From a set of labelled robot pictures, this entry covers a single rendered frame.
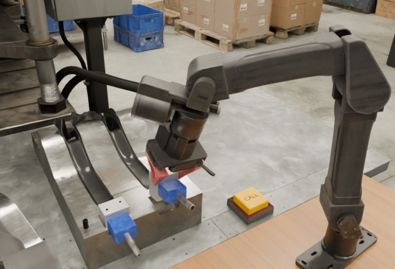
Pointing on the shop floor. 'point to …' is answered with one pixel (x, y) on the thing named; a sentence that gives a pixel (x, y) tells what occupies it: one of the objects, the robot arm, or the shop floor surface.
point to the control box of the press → (88, 16)
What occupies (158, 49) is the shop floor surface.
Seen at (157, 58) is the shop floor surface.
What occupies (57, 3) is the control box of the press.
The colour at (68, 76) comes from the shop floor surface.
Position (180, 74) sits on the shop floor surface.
